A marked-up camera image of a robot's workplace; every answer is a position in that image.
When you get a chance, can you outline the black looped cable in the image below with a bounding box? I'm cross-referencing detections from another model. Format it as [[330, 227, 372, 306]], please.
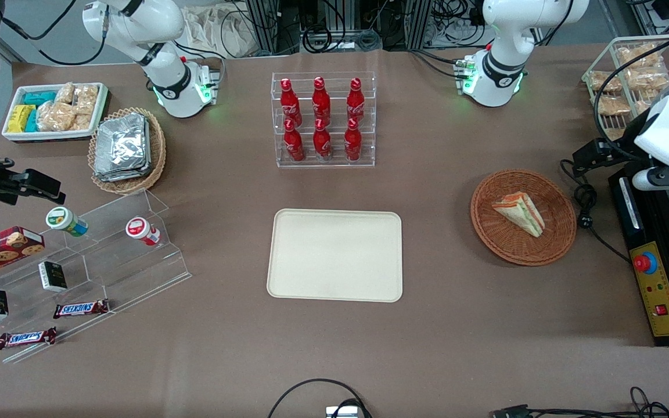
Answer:
[[268, 379, 373, 418]]

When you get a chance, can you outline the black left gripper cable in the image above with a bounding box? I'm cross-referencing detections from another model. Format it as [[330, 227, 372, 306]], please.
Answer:
[[593, 36, 669, 146]]

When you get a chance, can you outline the green lid yogurt cup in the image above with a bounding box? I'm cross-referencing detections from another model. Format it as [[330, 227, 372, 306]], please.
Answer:
[[46, 207, 89, 237]]

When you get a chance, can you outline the black cable with connector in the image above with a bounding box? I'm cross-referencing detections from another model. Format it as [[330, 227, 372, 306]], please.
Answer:
[[491, 386, 669, 418]]

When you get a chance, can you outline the cream plastic tray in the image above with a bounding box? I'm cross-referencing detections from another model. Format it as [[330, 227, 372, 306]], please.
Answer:
[[267, 208, 404, 303]]

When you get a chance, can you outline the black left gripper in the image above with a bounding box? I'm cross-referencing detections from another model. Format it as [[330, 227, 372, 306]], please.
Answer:
[[573, 138, 669, 189]]

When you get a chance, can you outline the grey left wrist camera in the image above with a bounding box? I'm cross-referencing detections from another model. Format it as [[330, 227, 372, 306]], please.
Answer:
[[632, 170, 669, 192]]

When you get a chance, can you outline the oval tan wicker basket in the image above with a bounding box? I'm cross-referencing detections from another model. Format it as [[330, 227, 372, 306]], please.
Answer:
[[88, 107, 167, 195]]

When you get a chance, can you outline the white rectangular snack bin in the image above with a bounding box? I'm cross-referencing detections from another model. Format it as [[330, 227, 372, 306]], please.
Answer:
[[2, 82, 109, 142]]

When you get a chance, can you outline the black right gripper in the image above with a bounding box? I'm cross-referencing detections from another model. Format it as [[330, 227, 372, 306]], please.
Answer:
[[0, 136, 66, 205]]

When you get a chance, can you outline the round brown wicker basket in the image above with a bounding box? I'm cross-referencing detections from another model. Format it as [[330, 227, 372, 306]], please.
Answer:
[[470, 168, 577, 266]]

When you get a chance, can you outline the yellow snack packet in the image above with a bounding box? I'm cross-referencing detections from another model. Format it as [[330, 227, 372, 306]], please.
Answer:
[[8, 104, 37, 134]]

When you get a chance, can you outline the black power cable with plug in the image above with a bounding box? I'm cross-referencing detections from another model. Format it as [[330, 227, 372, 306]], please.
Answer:
[[560, 160, 631, 263]]

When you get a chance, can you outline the triangle sandwich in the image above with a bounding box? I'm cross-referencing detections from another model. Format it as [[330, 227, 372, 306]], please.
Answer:
[[492, 192, 545, 238]]

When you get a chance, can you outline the aluminium frame post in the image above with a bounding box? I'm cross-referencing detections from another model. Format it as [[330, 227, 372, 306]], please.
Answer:
[[405, 0, 435, 50], [246, 0, 282, 56]]

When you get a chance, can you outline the white wire rack basket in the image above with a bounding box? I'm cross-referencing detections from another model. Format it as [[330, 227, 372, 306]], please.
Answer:
[[581, 36, 669, 140]]

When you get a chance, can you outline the black yellow control machine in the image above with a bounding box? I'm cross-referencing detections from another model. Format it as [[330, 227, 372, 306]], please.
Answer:
[[609, 163, 669, 347]]

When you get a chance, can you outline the yellow control panel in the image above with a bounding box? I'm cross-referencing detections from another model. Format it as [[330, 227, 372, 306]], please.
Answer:
[[629, 241, 669, 338]]

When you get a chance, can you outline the snickers chocolate bar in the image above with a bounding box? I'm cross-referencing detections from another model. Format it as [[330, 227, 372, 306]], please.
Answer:
[[0, 327, 57, 350], [53, 299, 110, 319]]

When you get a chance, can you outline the red lid yogurt cup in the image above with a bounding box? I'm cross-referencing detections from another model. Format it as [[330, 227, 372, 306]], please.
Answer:
[[125, 217, 161, 246]]

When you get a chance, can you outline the clear acrylic bottle rack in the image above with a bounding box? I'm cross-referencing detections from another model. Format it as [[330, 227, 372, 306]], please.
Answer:
[[271, 72, 376, 168]]

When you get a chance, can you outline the white cloth bag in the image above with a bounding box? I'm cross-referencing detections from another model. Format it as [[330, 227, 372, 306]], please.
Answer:
[[182, 5, 261, 59]]

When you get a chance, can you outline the clear acrylic stepped stand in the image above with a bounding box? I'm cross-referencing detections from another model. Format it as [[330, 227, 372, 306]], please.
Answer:
[[0, 189, 192, 365]]

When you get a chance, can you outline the red emergency stop button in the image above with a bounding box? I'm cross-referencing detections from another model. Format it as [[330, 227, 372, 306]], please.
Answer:
[[634, 251, 659, 275]]

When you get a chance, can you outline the red cola bottle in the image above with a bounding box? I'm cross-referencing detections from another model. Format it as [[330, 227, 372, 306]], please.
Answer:
[[280, 78, 303, 126], [283, 120, 305, 162], [313, 119, 332, 161], [347, 78, 365, 122], [312, 77, 331, 124], [344, 118, 362, 161]]

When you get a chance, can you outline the silver foil container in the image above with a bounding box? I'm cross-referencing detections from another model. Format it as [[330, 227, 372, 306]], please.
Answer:
[[94, 113, 152, 182]]

